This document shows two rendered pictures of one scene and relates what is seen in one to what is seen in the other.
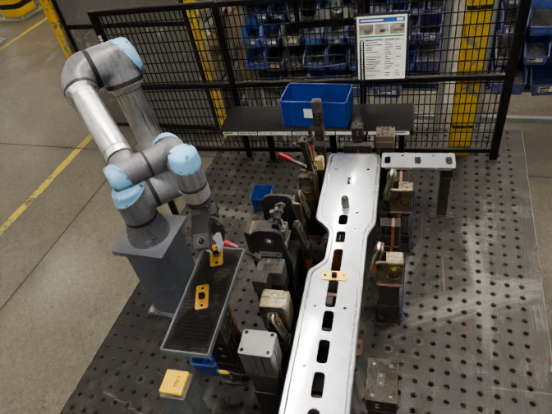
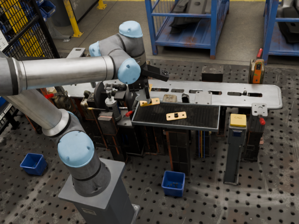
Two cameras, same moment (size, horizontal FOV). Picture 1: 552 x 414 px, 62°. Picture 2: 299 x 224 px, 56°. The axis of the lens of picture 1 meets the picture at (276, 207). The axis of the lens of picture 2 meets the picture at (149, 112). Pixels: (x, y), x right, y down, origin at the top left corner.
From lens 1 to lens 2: 145 cm
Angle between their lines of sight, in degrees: 61
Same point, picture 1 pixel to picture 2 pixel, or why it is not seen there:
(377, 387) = (216, 70)
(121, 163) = (124, 57)
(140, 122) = (35, 91)
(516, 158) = (64, 54)
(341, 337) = (187, 85)
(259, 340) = (201, 96)
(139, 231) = (102, 168)
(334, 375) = (209, 87)
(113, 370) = not seen: outside the picture
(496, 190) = not seen: hidden behind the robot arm
